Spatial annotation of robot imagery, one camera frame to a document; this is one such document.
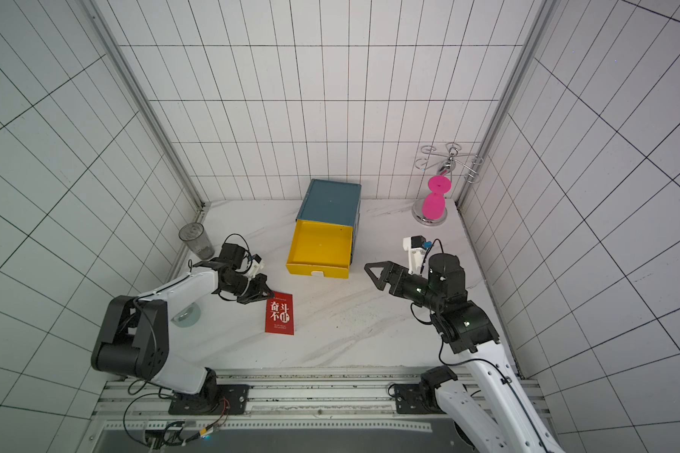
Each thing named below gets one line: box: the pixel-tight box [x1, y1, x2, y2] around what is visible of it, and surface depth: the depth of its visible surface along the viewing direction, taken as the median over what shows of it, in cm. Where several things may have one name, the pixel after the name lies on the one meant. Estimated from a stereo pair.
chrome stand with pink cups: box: [411, 141, 485, 228], surface depth 99 cm
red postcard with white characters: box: [264, 290, 294, 336], surface depth 87 cm
